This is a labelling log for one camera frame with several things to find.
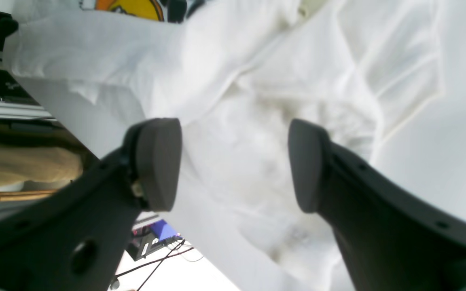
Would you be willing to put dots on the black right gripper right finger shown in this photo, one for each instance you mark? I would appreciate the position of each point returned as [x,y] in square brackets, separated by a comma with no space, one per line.
[389,239]

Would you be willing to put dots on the blue box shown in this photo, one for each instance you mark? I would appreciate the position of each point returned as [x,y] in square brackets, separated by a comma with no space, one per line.
[162,230]

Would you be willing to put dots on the white printed T-shirt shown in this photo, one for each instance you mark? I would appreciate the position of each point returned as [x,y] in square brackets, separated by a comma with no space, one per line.
[236,72]

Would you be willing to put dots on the wooden furniture piece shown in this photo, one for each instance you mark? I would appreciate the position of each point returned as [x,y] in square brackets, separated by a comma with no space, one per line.
[26,195]

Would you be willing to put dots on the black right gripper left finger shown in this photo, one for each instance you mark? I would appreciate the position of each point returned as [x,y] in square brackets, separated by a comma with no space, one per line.
[75,239]

